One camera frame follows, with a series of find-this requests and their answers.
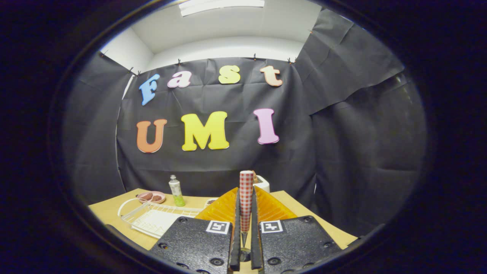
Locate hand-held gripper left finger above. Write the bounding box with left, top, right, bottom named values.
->
left=148, top=186, right=242, bottom=274

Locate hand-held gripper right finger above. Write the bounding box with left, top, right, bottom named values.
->
left=251, top=186, right=343, bottom=274

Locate white wire dish rack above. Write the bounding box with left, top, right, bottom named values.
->
left=118, top=198, right=204, bottom=239

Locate red checked handle spoon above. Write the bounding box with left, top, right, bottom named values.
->
left=239, top=170, right=255, bottom=263

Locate pink plate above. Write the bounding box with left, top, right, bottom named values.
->
left=137, top=191, right=166, bottom=204

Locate green drink bottle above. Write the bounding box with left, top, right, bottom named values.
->
left=169, top=175, right=186, bottom=207

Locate white toaster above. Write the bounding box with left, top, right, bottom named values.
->
left=253, top=175, right=271, bottom=193

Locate black backdrop cloth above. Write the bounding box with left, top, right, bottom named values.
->
left=63, top=8, right=427, bottom=236

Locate ceiling light panel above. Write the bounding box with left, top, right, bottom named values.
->
left=179, top=0, right=265, bottom=17

